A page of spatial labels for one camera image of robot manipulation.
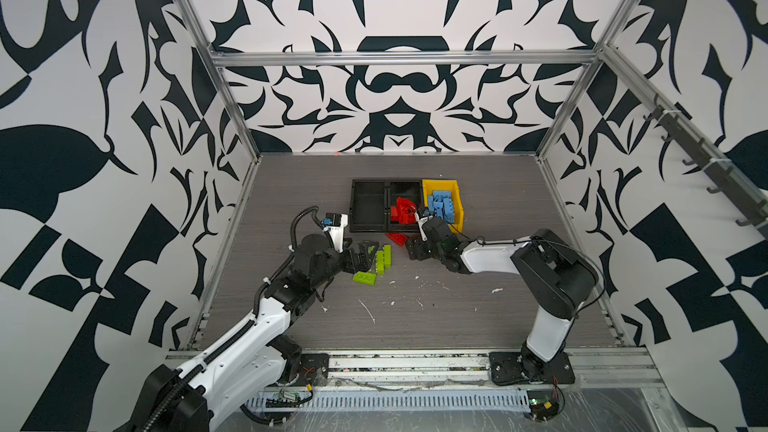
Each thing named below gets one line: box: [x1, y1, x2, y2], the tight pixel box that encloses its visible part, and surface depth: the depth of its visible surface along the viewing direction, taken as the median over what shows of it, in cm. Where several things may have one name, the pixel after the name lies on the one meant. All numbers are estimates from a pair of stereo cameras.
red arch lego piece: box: [390, 197, 417, 225], surface depth 101 cm
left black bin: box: [349, 179, 387, 233], surface depth 103 cm
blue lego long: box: [428, 190, 450, 220], surface depth 103 cm
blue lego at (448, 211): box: [444, 199, 455, 224], surface depth 101 cm
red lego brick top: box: [386, 232, 408, 247], surface depth 98 cm
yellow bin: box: [422, 179, 465, 233], surface depth 103 cm
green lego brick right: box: [376, 244, 391, 275], surface depth 92 cm
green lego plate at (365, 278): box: [353, 271, 377, 286], surface depth 91 cm
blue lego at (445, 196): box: [440, 190, 454, 210], surface depth 104 cm
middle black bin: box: [386, 179, 423, 233], surface depth 101 cm
